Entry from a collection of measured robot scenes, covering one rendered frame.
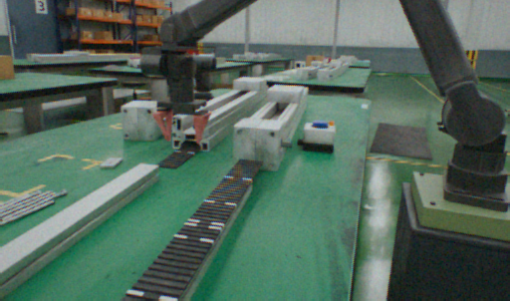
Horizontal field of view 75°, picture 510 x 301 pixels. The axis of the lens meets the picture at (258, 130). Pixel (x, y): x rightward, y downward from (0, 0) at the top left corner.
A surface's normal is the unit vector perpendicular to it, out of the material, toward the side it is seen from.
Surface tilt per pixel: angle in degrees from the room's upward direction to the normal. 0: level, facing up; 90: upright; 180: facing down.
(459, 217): 90
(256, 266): 0
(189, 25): 93
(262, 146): 90
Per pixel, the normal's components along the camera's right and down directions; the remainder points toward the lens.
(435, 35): -0.47, 0.22
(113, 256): 0.03, -0.97
